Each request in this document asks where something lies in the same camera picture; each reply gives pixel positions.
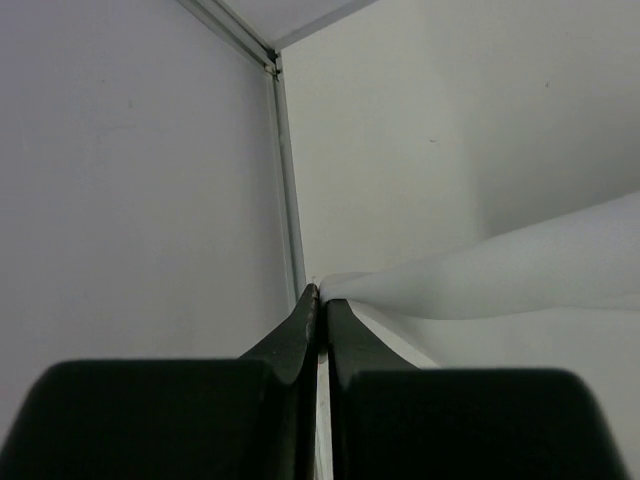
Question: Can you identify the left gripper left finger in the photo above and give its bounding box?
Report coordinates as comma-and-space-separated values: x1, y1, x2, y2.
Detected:
1, 284, 319, 479

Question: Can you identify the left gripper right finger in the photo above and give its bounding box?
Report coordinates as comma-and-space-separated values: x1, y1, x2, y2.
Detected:
324, 300, 628, 479

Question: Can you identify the white t shirt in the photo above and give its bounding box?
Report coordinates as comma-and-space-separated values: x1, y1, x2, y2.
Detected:
321, 194, 639, 371

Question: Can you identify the left aluminium frame post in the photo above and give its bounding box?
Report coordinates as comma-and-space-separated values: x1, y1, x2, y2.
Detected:
180, 1, 306, 304

